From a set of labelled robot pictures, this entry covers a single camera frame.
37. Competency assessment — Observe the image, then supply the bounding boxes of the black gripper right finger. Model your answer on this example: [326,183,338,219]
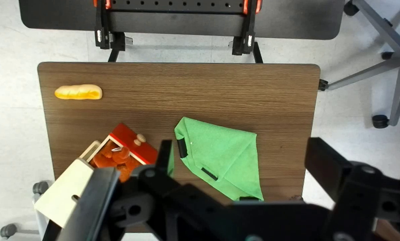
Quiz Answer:
[305,135,400,241]

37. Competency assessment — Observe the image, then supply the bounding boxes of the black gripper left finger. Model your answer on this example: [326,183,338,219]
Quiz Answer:
[118,137,230,241]

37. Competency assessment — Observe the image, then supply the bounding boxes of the green cloth towel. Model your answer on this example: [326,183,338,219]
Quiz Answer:
[166,115,265,202]

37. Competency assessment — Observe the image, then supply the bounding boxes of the red wooden drawer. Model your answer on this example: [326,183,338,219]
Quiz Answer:
[79,121,159,183]

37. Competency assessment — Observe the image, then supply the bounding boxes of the orange toy pieces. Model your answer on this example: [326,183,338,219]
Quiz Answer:
[92,140,142,182]

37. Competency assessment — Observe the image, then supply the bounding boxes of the cream wooden box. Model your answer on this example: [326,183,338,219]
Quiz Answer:
[33,156,96,229]

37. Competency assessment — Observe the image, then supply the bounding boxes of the black caster wheel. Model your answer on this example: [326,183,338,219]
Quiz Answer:
[0,222,19,239]
[32,179,51,196]

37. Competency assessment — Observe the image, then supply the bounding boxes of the yellow toy bread roll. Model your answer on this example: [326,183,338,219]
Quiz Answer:
[54,83,104,101]

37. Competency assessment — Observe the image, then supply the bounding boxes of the grey office chair base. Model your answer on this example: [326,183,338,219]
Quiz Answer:
[317,0,400,131]

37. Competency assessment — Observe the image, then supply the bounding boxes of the black orange bar clamp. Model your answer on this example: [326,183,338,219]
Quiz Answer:
[231,0,265,64]
[91,0,128,63]

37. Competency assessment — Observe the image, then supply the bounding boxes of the grey wrist mount bar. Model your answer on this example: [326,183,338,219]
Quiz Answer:
[41,167,122,241]

